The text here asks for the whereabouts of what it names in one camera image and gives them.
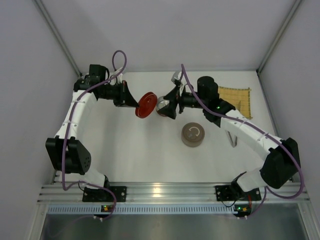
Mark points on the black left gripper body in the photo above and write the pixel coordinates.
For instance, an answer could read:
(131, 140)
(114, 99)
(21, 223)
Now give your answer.
(122, 93)

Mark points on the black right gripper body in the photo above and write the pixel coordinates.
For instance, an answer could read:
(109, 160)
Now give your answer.
(180, 100)

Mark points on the red metal lunch tin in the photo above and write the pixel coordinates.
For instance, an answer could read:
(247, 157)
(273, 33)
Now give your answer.
(161, 103)

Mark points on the red round lid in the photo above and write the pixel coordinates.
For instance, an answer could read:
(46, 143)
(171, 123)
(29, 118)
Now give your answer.
(147, 104)

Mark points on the brown round lid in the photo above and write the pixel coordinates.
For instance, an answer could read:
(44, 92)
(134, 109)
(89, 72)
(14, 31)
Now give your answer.
(192, 131)

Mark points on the metal tongs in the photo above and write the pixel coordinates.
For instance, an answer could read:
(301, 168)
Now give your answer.
(233, 139)

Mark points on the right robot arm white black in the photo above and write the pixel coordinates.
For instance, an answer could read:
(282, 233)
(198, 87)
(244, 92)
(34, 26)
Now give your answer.
(281, 157)

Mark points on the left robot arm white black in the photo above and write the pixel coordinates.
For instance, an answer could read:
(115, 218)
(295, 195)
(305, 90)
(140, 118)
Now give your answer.
(67, 151)

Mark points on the bamboo sushi mat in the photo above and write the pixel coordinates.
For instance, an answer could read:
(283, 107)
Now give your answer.
(238, 97)

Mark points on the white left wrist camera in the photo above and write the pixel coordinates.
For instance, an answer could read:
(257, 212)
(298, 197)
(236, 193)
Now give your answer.
(116, 76)

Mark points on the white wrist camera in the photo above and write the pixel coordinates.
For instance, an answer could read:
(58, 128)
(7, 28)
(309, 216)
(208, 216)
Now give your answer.
(116, 76)
(177, 78)

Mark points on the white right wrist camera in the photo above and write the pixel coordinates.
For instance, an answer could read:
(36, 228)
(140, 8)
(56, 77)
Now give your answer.
(177, 78)

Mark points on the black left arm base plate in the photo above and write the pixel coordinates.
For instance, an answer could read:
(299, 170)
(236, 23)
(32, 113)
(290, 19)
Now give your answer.
(117, 192)

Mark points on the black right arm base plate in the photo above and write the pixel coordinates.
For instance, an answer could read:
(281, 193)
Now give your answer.
(228, 193)

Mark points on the slotted cable duct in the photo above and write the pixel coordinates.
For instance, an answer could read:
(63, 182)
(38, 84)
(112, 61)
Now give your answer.
(143, 209)

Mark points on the aluminium mounting rail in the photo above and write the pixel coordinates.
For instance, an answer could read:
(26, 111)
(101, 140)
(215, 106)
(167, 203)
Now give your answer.
(167, 193)

